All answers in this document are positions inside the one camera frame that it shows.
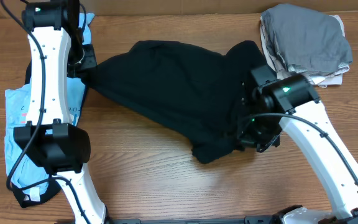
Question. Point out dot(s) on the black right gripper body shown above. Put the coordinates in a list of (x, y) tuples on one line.
[(260, 131)]

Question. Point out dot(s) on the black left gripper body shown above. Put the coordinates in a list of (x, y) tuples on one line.
[(89, 60)]

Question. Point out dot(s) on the black t-shirt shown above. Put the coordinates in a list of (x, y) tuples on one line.
[(191, 90)]

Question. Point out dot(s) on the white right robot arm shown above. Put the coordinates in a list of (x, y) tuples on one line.
[(293, 106)]

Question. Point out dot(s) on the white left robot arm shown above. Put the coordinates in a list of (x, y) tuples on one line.
[(78, 187)]

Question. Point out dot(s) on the beige folded garment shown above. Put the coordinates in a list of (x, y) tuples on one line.
[(315, 79)]

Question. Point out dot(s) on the gray folded garment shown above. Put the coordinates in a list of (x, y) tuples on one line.
[(305, 41)]

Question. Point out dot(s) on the light blue t-shirt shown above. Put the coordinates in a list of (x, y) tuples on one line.
[(42, 137)]

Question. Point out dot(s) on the black bottom shirt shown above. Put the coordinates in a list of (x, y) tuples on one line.
[(26, 173)]

